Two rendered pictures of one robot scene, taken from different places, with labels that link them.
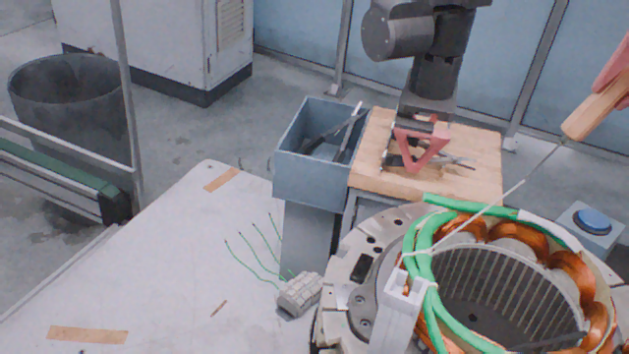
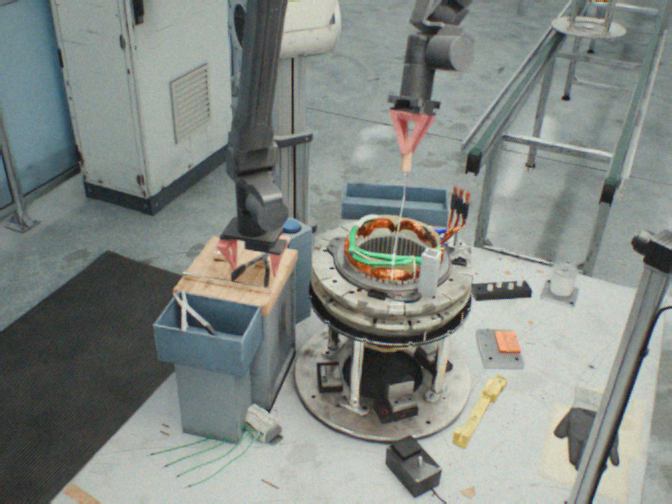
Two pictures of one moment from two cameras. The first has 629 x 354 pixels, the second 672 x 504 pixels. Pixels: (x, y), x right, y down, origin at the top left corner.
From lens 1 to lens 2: 1.16 m
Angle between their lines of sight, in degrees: 68
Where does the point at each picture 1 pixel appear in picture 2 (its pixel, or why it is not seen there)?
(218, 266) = (221, 489)
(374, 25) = (271, 212)
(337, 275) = (381, 304)
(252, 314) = (275, 461)
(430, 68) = not seen: hidden behind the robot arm
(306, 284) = (261, 414)
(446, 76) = not seen: hidden behind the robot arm
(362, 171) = (265, 301)
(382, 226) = (339, 286)
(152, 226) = not seen: outside the picture
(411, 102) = (272, 238)
